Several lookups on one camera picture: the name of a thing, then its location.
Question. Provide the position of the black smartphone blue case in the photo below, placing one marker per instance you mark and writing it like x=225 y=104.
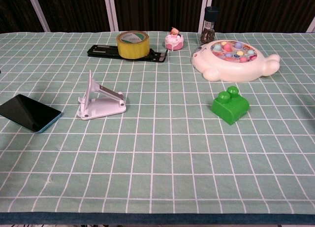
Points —
x=24 y=111

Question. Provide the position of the white folding phone stand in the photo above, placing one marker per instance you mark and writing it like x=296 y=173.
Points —
x=103 y=110

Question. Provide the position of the green checked tablecloth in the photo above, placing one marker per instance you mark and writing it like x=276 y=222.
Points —
x=157 y=163

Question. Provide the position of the yellow packing tape roll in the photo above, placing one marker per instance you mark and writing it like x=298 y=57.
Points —
x=133 y=51

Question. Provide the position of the pink toy cake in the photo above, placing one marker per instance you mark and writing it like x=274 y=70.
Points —
x=174 y=43

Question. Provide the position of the green toy building block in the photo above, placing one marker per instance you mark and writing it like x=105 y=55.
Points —
x=229 y=111

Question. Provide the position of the black flat folding holder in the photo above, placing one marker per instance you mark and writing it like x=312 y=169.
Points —
x=103 y=51

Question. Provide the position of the white whale fishing game toy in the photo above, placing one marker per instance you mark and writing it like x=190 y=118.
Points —
x=233 y=69

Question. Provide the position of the black-capped spice grinder bottle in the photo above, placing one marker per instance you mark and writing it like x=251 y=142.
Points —
x=211 y=17

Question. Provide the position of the white metal frame post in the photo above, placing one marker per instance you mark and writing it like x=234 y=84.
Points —
x=205 y=3
x=312 y=28
x=38 y=10
x=110 y=10

